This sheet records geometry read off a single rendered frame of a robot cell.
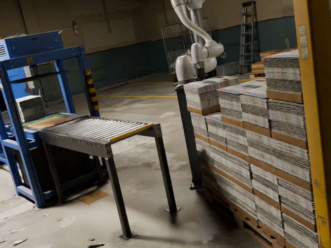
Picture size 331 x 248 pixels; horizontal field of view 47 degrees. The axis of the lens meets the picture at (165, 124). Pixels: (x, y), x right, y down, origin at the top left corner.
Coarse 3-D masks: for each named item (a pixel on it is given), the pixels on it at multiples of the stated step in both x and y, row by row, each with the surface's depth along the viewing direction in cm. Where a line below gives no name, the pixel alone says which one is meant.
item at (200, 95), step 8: (184, 88) 315; (192, 88) 300; (200, 88) 291; (208, 88) 294; (192, 96) 306; (200, 96) 293; (208, 96) 295; (216, 96) 298; (192, 104) 310; (200, 104) 295; (208, 104) 297; (216, 104) 299
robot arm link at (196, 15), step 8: (192, 0) 332; (200, 0) 335; (192, 8) 336; (200, 8) 341; (192, 16) 340; (200, 16) 340; (200, 24) 341; (200, 40) 345; (208, 64) 348; (216, 64) 355
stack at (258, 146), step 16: (192, 112) 317; (208, 128) 293; (224, 128) 267; (240, 128) 244; (208, 144) 300; (224, 144) 273; (240, 144) 249; (256, 144) 230; (272, 144) 213; (208, 160) 309; (224, 160) 279; (240, 160) 254; (272, 160) 217; (208, 176) 319; (240, 176) 261; (256, 176) 241; (272, 176) 221; (208, 192) 327; (224, 192) 295; (240, 192) 267; (272, 192) 225; (256, 208) 251; (272, 208) 231; (240, 224) 281; (256, 224) 258; (272, 224) 236; (256, 240) 263; (272, 240) 241
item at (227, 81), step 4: (220, 76) 322; (224, 76) 318; (228, 76) 314; (216, 80) 307; (220, 80) 303; (224, 80) 299; (228, 80) 298; (232, 80) 300; (236, 80) 301; (224, 84) 298; (228, 84) 299; (232, 84) 300; (236, 84) 302
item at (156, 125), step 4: (84, 116) 412; (88, 116) 408; (112, 120) 363; (116, 120) 359; (120, 120) 355; (124, 120) 352; (128, 120) 348; (132, 120) 345; (156, 124) 312; (160, 124) 315; (152, 128) 317; (156, 128) 312; (160, 128) 315; (144, 132) 327; (148, 132) 323; (152, 132) 318; (156, 132) 314; (160, 132) 315; (148, 136) 325; (152, 136) 320; (156, 136) 316; (160, 136) 316
